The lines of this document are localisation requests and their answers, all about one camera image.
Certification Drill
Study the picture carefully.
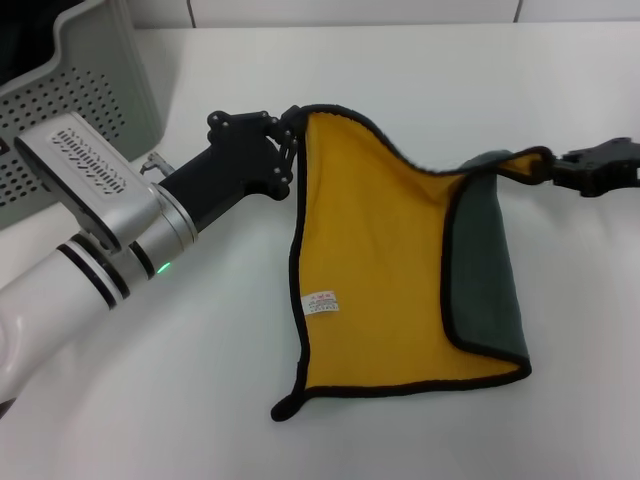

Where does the grey-green perforated storage box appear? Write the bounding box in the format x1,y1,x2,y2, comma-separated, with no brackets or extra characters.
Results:
0,0,170,231

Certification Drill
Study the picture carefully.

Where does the yellow and green towel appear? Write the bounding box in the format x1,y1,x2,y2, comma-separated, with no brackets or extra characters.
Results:
270,103,555,422

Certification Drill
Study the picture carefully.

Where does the silver left wrist cable connector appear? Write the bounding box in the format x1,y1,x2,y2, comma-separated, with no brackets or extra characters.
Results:
142,152,174,176

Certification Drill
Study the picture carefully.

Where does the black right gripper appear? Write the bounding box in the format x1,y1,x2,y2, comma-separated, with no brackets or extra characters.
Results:
551,138,640,198

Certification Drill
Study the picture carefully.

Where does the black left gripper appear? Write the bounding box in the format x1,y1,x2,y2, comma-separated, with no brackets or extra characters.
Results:
156,103,307,232

